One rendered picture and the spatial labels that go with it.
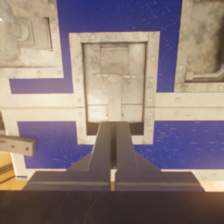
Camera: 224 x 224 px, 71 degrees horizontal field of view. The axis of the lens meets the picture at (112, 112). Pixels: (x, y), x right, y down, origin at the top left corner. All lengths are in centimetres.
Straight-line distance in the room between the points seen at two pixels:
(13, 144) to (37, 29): 18
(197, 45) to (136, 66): 10
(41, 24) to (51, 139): 18
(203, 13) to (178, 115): 15
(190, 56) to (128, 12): 11
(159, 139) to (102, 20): 20
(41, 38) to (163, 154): 27
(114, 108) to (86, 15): 14
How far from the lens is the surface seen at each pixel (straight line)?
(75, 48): 25
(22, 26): 27
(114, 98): 25
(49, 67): 26
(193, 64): 28
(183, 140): 29
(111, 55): 25
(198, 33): 29
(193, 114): 28
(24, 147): 30
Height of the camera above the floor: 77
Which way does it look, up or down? 1 degrees up
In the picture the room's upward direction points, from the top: 90 degrees counter-clockwise
